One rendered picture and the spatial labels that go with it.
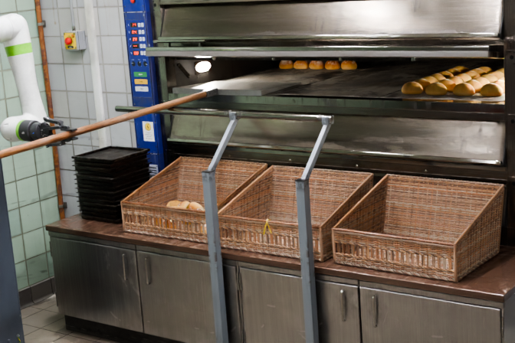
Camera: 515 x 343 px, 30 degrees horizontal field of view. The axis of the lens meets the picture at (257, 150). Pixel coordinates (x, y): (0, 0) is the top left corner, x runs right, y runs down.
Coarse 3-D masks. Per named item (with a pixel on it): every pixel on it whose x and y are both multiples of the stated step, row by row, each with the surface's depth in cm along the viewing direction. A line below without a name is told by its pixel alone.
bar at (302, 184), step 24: (312, 120) 400; (312, 168) 388; (216, 216) 415; (216, 240) 416; (312, 240) 389; (216, 264) 417; (312, 264) 390; (216, 288) 420; (312, 288) 391; (216, 312) 423; (312, 312) 392; (216, 336) 426; (312, 336) 394
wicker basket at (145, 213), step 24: (168, 168) 487; (192, 168) 490; (216, 168) 481; (240, 168) 473; (264, 168) 462; (144, 192) 474; (168, 192) 488; (192, 192) 489; (216, 192) 481; (240, 192) 472; (144, 216) 454; (168, 216) 445; (192, 216) 436; (192, 240) 439
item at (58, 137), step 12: (192, 96) 458; (204, 96) 466; (156, 108) 437; (168, 108) 445; (108, 120) 412; (120, 120) 418; (72, 132) 395; (84, 132) 401; (24, 144) 375; (36, 144) 379; (0, 156) 364
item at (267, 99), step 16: (176, 96) 491; (224, 96) 473; (240, 96) 467; (256, 96) 461; (272, 96) 456; (288, 96) 451; (304, 96) 447; (320, 96) 443; (336, 96) 440; (352, 96) 437; (480, 112) 396; (496, 112) 392
